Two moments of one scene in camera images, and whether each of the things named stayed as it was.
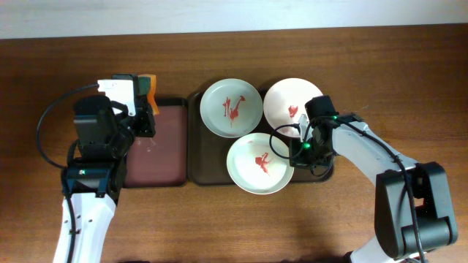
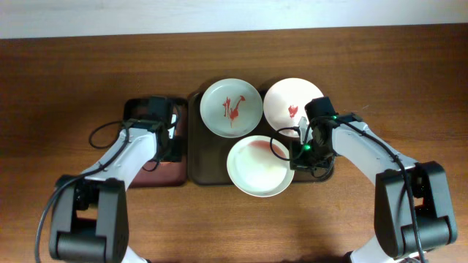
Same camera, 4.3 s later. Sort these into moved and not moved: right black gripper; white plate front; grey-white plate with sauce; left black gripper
Moved: left black gripper
Not moved: white plate front; grey-white plate with sauce; right black gripper
